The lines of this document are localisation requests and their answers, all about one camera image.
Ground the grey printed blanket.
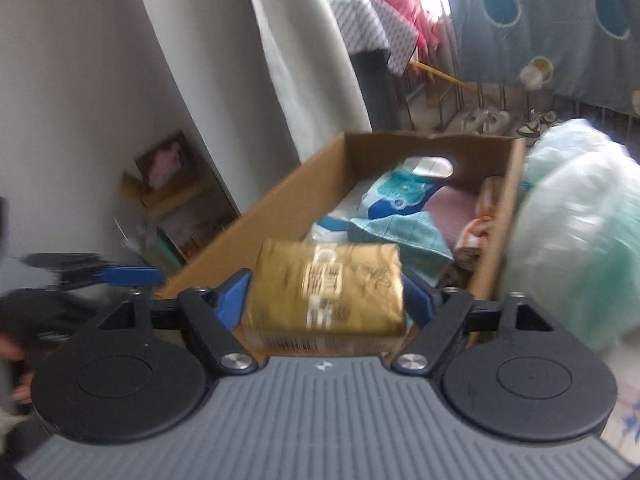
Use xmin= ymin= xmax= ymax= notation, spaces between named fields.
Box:
xmin=447 ymin=0 xmax=640 ymax=116

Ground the dark hanging cloth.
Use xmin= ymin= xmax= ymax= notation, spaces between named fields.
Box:
xmin=350 ymin=47 xmax=401 ymax=131

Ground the pink cloth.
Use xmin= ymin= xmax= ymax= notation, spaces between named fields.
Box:
xmin=427 ymin=187 xmax=483 ymax=251

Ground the pink soft item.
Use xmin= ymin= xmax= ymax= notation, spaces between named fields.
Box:
xmin=147 ymin=142 xmax=183 ymax=186

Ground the star print cloth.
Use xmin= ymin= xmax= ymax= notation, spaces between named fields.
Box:
xmin=330 ymin=0 xmax=420 ymax=77

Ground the green plastic bag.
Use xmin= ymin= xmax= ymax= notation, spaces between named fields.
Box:
xmin=505 ymin=119 xmax=640 ymax=356

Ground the gold packet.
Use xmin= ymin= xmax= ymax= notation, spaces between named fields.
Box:
xmin=242 ymin=239 xmax=407 ymax=356

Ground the metal window railing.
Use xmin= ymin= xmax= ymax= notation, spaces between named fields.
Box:
xmin=400 ymin=10 xmax=640 ymax=133

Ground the floral tablecloth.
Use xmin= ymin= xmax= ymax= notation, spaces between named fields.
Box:
xmin=597 ymin=350 xmax=640 ymax=466

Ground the teal towel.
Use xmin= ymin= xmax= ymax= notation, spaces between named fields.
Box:
xmin=347 ymin=210 xmax=456 ymax=271

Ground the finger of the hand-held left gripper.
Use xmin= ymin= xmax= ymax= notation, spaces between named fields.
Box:
xmin=50 ymin=264 xmax=166 ymax=292
xmin=22 ymin=252 xmax=103 ymax=268

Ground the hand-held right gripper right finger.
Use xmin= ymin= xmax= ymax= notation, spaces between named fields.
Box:
xmin=393 ymin=272 xmax=555 ymax=376

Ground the orange striped cloth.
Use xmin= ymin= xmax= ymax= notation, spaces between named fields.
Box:
xmin=452 ymin=177 xmax=506 ymax=271

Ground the blue white tissue packet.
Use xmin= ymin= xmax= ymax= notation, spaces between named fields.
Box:
xmin=357 ymin=156 xmax=455 ymax=221

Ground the small cardboard box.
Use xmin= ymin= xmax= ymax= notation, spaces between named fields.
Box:
xmin=122 ymin=130 xmax=238 ymax=261

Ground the white shoe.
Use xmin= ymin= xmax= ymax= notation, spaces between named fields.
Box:
xmin=480 ymin=108 xmax=511 ymax=132
xmin=447 ymin=108 xmax=482 ymax=133

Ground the yellow stick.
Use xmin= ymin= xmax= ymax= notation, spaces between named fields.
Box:
xmin=410 ymin=60 xmax=476 ymax=91

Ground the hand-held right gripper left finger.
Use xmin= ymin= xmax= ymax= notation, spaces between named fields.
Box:
xmin=97 ymin=269 xmax=256 ymax=373

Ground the beige sneaker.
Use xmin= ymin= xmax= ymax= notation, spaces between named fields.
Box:
xmin=517 ymin=110 xmax=558 ymax=139

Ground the white curtain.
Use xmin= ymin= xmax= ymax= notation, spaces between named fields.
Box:
xmin=240 ymin=0 xmax=373 ymax=163

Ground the large cardboard box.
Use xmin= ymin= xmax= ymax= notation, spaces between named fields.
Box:
xmin=155 ymin=130 xmax=528 ymax=356

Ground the person's left hand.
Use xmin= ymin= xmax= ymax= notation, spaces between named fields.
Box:
xmin=0 ymin=342 xmax=33 ymax=403

